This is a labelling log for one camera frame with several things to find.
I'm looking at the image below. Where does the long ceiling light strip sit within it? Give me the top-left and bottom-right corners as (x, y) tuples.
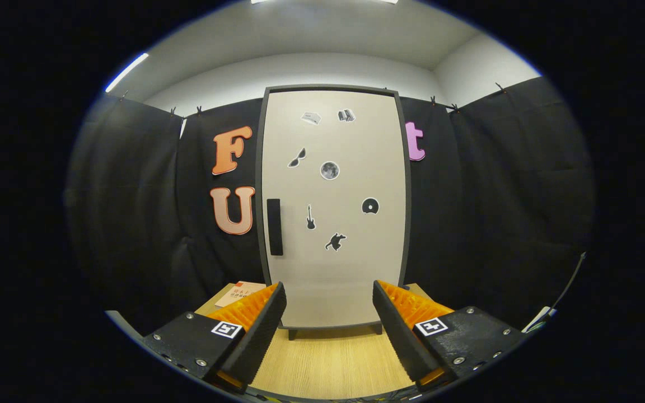
(104, 52), (149, 93)

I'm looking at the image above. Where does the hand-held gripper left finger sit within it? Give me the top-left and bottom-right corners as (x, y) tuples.
(142, 282), (288, 392)

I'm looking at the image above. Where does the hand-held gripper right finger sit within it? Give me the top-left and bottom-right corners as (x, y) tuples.
(372, 280), (526, 391)

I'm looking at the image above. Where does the stack of books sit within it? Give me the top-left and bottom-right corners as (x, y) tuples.
(214, 281), (267, 308)

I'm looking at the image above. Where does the dark grey shoe cabinet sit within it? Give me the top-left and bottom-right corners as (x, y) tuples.
(254, 84), (413, 341)

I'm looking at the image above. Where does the wide ceiling light panel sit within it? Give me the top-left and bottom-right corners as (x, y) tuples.
(251, 0), (399, 5)

